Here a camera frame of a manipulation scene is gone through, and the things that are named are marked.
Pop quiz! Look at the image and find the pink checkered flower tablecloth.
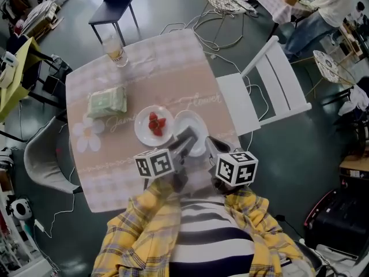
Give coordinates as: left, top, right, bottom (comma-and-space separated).
65, 28, 242, 214

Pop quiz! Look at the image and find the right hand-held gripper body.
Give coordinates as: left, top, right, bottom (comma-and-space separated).
208, 141, 259, 188

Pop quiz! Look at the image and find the person's right forearm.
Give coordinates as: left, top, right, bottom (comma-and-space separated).
223, 185, 317, 277

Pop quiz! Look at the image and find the green wet wipes packet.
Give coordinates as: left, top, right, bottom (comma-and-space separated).
86, 85, 128, 119

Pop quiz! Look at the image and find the person's left forearm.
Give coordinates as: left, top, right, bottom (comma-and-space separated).
92, 178, 185, 277

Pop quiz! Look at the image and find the black case with red trim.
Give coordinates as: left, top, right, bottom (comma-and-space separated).
303, 186, 369, 261

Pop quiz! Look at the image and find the white cable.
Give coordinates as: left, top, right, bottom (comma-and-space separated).
160, 9, 277, 152

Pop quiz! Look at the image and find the yellow table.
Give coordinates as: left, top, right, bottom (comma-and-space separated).
0, 35, 42, 124

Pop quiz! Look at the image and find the stack of cardboard and papers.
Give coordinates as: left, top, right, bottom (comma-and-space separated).
20, 0, 65, 40

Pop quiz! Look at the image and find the dark blue chair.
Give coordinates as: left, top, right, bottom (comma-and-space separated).
88, 0, 140, 47

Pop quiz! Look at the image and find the glass of beer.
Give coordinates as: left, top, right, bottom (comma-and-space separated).
101, 33, 129, 69

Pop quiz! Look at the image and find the white plate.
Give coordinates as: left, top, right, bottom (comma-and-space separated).
134, 105, 176, 147
172, 110, 209, 158

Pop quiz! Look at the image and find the grey shell chair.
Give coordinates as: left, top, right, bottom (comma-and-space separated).
23, 115, 84, 195

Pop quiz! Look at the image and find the white wooden chair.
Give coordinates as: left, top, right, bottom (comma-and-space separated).
215, 35, 313, 137

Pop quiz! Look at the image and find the white round device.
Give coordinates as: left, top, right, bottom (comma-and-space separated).
9, 198, 33, 221

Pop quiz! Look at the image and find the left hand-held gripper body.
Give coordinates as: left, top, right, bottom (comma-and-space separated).
133, 131, 197, 194

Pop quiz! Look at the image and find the gold wire chair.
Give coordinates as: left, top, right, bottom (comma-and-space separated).
291, 50, 357, 98
191, 0, 259, 51

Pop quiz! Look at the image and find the person's striped shirt torso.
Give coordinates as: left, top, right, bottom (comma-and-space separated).
168, 193, 256, 277

